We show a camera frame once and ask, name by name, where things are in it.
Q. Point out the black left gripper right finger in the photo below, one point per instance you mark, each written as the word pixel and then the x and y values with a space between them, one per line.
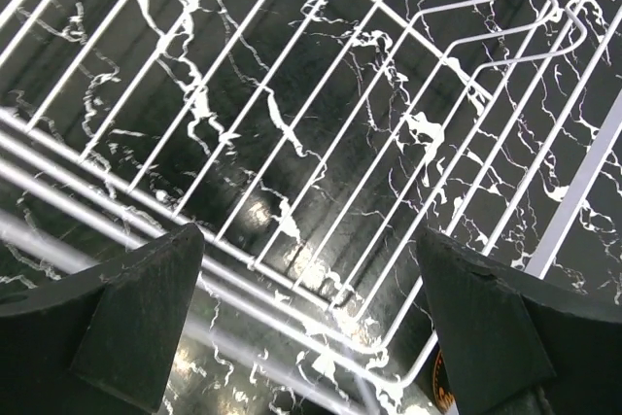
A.
pixel 514 344

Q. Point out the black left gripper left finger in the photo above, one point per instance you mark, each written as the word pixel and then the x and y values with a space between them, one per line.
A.
pixel 103 340

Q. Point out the white wire dish rack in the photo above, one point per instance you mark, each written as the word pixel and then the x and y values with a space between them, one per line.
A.
pixel 308 140

